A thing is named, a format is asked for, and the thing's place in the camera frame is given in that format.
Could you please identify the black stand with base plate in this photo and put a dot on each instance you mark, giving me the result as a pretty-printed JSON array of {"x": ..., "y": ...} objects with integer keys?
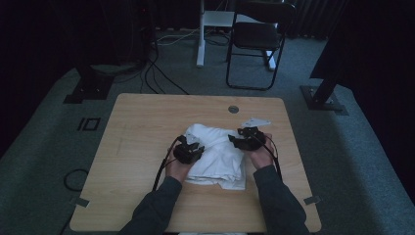
[
  {"x": 88, "y": 88},
  {"x": 321, "y": 98}
]

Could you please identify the white desk frame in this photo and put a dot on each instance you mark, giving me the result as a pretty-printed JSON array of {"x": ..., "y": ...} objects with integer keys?
[{"x": 201, "y": 42}]

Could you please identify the grey table grommet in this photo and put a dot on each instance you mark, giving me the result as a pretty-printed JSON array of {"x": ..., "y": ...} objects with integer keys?
[{"x": 233, "y": 109}]

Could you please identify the white skirt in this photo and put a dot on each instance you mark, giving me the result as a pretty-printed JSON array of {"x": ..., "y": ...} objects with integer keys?
[{"x": 221, "y": 160}]

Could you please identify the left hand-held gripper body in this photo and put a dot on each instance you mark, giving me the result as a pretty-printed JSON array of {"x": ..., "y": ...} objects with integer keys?
[{"x": 184, "y": 153}]

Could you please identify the black folding chair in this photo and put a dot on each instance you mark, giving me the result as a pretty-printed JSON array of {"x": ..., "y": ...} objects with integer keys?
[{"x": 256, "y": 36}]

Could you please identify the dark curtain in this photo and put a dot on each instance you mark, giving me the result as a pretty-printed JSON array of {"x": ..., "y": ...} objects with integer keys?
[
  {"x": 381, "y": 65},
  {"x": 29, "y": 65}
]

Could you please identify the grey tape piece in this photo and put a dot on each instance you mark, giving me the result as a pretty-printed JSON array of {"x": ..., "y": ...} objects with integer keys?
[
  {"x": 312, "y": 200},
  {"x": 82, "y": 202}
]

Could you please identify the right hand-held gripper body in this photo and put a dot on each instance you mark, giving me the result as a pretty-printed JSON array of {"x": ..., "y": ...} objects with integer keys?
[{"x": 253, "y": 137}]

